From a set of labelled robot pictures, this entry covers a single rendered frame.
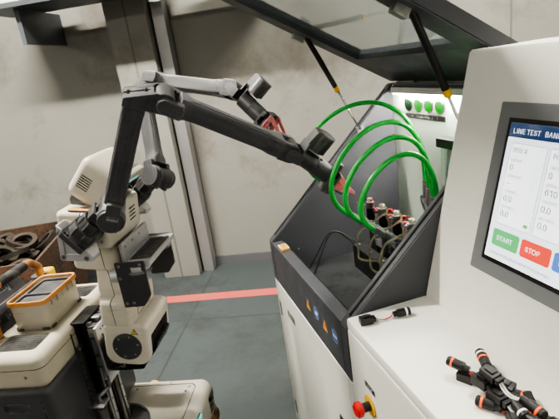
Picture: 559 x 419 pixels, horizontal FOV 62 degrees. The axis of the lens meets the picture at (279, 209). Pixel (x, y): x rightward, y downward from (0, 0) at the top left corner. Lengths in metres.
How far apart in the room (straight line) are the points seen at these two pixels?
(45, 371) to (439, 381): 1.24
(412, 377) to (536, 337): 0.24
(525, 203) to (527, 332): 0.24
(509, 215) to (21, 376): 1.50
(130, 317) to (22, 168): 2.95
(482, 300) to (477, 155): 0.31
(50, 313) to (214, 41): 2.46
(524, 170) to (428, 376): 0.43
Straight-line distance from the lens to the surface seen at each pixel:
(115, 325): 1.74
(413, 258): 1.19
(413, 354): 1.04
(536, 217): 0.97
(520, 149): 1.01
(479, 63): 1.14
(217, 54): 3.71
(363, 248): 1.53
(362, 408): 1.17
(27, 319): 1.88
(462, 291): 1.14
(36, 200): 4.52
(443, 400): 0.94
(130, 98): 1.22
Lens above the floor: 1.58
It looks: 17 degrees down
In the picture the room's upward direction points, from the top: 8 degrees counter-clockwise
